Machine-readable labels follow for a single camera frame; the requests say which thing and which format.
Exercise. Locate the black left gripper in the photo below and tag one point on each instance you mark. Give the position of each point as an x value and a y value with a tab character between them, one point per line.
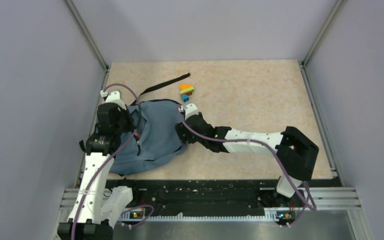
131	125

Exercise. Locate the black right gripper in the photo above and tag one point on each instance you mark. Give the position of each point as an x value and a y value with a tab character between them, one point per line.
182	130

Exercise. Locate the blue grey student backpack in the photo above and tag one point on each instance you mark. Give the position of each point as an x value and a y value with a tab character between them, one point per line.
155	143

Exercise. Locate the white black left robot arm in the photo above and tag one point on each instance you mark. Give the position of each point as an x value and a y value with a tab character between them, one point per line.
92	217

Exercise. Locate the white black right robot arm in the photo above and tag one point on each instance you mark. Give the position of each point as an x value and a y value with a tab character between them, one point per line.
295	153

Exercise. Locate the colourful sticky note stack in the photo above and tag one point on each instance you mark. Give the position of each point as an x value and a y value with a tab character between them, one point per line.
186	90

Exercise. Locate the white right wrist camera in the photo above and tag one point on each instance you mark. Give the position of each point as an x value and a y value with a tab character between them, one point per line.
188	110

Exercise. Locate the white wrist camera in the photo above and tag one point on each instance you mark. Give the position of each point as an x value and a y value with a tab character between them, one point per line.
113	97
188	110

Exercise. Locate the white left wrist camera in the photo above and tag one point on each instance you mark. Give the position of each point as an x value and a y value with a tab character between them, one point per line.
113	97

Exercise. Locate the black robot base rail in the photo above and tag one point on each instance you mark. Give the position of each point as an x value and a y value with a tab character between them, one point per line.
206	198

